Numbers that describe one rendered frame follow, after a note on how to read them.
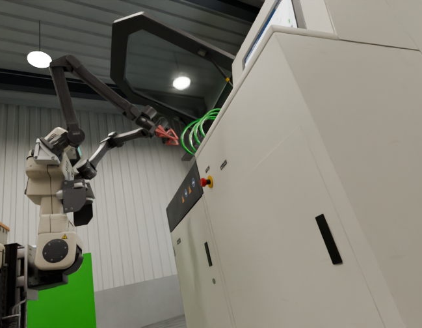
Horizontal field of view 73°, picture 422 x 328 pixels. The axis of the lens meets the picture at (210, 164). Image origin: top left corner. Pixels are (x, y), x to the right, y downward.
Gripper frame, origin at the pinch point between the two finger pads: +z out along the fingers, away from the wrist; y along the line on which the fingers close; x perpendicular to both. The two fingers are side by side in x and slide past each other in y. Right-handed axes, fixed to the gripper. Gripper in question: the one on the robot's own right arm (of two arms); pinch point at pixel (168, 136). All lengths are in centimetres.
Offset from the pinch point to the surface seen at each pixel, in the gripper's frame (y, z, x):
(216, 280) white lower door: -51, 59, -14
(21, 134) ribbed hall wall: 46, -536, 554
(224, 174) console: -22, 42, -43
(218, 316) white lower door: -62, 67, -7
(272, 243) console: -40, 65, -60
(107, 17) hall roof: 312, -387, 307
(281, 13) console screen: 43, 30, -62
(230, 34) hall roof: 510, -180, 389
